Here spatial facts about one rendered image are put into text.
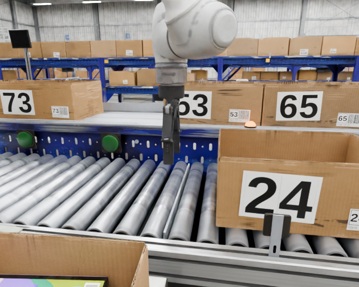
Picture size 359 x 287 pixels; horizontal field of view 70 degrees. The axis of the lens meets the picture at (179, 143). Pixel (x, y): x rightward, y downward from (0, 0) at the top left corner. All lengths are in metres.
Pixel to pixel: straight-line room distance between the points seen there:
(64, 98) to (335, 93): 1.08
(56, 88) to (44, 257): 0.87
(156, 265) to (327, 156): 0.61
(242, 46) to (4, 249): 5.35
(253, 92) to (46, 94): 0.87
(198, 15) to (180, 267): 0.51
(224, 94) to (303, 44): 4.80
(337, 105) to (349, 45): 4.95
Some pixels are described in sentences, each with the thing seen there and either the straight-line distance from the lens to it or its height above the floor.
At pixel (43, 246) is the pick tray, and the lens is 0.49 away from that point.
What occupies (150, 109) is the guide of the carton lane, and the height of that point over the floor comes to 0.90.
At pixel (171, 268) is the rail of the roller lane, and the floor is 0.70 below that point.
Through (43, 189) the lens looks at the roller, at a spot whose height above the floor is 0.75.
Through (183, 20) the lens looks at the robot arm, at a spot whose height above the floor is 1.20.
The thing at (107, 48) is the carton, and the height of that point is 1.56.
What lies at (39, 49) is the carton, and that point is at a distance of 6.88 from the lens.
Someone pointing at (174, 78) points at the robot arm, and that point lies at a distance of 0.72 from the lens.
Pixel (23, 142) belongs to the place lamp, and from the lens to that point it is 1.30.
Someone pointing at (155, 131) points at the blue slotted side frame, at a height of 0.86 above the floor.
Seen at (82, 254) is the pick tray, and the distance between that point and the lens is 0.46.
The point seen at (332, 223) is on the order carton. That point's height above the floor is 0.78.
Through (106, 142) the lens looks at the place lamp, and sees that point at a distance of 1.09.
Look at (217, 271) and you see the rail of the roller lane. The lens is 0.59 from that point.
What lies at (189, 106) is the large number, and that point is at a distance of 1.05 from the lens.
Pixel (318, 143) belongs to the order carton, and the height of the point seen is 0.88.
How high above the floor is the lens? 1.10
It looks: 16 degrees down
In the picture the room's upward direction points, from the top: straight up
